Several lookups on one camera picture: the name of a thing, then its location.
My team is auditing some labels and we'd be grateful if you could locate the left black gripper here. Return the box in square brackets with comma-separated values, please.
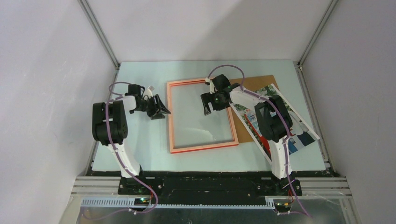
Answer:
[134, 94, 170, 120]

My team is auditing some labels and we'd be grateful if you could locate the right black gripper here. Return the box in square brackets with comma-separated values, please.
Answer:
[200, 91, 230, 116]

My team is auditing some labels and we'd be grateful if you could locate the clear acrylic sheet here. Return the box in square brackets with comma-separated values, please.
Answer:
[170, 83, 233, 149]

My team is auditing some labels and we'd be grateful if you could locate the orange wooden picture frame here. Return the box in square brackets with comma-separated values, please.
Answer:
[167, 78, 239, 154]

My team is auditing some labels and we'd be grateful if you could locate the colourful printed photo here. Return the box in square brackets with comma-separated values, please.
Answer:
[231, 99, 319, 161]

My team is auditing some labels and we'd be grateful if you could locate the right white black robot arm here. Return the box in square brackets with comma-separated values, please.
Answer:
[200, 74, 292, 195]

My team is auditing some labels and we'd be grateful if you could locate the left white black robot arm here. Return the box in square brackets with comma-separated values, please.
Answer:
[92, 83, 171, 194]

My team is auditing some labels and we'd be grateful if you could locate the brown cardboard backing board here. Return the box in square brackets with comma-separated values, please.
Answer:
[230, 75, 278, 143]

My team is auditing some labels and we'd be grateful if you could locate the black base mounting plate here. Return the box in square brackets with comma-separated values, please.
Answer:
[118, 171, 302, 202]

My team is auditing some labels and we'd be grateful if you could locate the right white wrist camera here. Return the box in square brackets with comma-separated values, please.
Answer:
[205, 77, 217, 94]

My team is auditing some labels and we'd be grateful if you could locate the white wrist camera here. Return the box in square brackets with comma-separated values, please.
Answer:
[205, 77, 217, 94]
[143, 86, 154, 100]

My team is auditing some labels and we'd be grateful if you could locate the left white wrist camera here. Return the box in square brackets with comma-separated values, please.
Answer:
[143, 86, 154, 100]

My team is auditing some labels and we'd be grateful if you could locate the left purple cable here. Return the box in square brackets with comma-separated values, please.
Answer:
[104, 81, 159, 215]

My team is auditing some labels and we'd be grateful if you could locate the purple cable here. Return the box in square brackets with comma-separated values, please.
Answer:
[104, 81, 159, 215]
[206, 64, 313, 218]

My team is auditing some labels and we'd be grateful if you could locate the aluminium front rail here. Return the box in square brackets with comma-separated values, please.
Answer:
[71, 177, 353, 209]

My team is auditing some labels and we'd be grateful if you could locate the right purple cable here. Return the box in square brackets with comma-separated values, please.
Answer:
[206, 64, 313, 218]

